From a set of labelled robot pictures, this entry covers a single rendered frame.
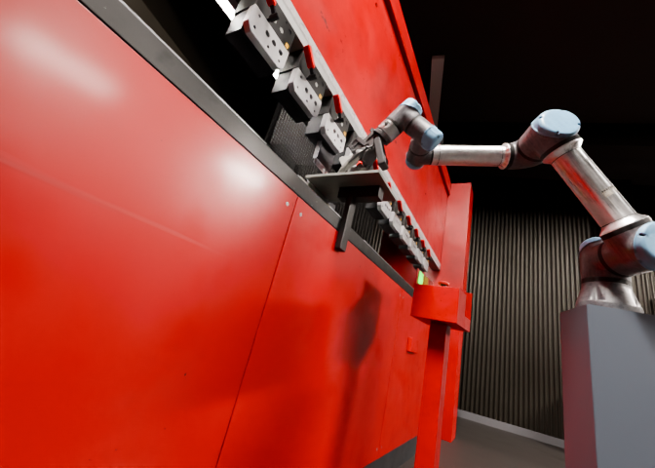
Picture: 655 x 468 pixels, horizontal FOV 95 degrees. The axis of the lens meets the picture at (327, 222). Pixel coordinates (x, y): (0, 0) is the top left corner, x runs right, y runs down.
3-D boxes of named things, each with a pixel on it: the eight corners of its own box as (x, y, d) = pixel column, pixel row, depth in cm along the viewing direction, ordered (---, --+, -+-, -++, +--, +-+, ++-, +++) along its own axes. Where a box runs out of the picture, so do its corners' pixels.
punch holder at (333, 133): (324, 130, 105) (333, 94, 111) (303, 133, 110) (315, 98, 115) (341, 155, 117) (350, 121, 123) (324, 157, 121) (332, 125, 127)
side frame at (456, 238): (450, 443, 230) (471, 182, 309) (351, 405, 274) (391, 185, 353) (455, 438, 249) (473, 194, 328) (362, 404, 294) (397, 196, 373)
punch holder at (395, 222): (392, 223, 168) (397, 197, 173) (377, 223, 172) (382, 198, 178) (400, 234, 179) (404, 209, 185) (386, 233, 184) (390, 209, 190)
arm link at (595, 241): (611, 290, 98) (607, 250, 103) (649, 282, 85) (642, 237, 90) (570, 281, 100) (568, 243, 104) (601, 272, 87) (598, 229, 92)
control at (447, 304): (456, 323, 100) (460, 271, 106) (409, 315, 109) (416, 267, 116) (469, 332, 114) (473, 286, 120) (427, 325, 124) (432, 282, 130)
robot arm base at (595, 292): (624, 323, 94) (621, 291, 97) (659, 317, 81) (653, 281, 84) (566, 312, 99) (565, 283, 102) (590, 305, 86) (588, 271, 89)
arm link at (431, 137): (439, 149, 108) (416, 131, 112) (447, 129, 98) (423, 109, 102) (423, 162, 107) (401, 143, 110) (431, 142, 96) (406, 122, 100)
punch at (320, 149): (316, 162, 108) (322, 139, 111) (311, 162, 109) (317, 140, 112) (328, 176, 116) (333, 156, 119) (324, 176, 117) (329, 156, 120)
